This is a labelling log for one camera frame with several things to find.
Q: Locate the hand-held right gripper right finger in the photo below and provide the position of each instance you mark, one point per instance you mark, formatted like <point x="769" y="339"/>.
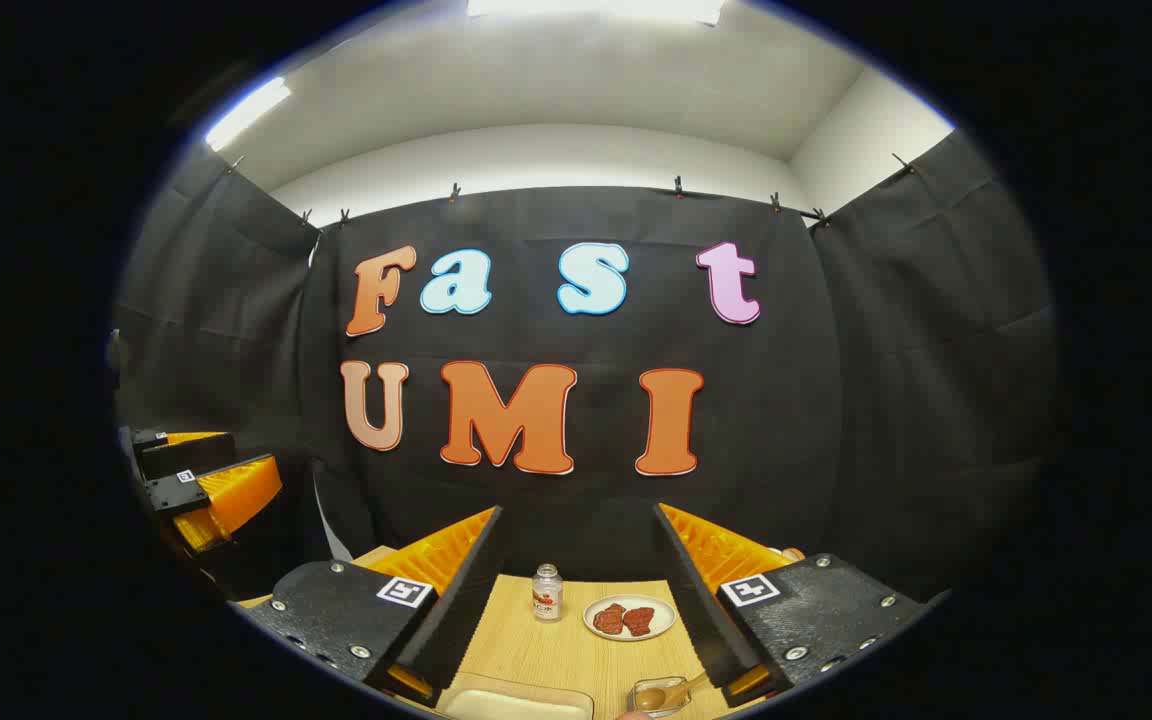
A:
<point x="701" y="600"/>

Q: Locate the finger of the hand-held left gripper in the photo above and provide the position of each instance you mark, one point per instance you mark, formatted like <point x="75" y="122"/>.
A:
<point x="236" y="495"/>
<point x="186" y="455"/>

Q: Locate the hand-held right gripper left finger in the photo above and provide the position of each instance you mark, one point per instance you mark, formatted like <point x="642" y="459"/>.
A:
<point x="456" y="600"/>

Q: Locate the wooden spoon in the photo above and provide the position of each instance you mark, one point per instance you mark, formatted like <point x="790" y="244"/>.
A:
<point x="671" y="692"/>

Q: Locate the clear glass chopstick holder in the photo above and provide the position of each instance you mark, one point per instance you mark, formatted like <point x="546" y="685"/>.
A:
<point x="656" y="700"/>

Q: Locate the translucent rice container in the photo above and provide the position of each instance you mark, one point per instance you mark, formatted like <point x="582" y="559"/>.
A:
<point x="516" y="705"/>

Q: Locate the white round plate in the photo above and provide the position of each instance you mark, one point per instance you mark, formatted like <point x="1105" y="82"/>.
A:
<point x="666" y="620"/>

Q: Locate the red meat piece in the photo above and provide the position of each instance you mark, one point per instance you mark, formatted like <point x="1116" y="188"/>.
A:
<point x="639" y="621"/>
<point x="609" y="620"/>

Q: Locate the clear drink bottle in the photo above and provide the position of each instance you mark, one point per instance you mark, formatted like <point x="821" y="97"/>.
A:
<point x="547" y="598"/>

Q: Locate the ceiling light panel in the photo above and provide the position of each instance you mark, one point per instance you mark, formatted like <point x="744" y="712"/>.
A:
<point x="248" y="112"/>
<point x="596" y="8"/>

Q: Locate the row of black cloth clips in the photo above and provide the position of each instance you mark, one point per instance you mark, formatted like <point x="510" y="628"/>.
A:
<point x="454" y="191"/>

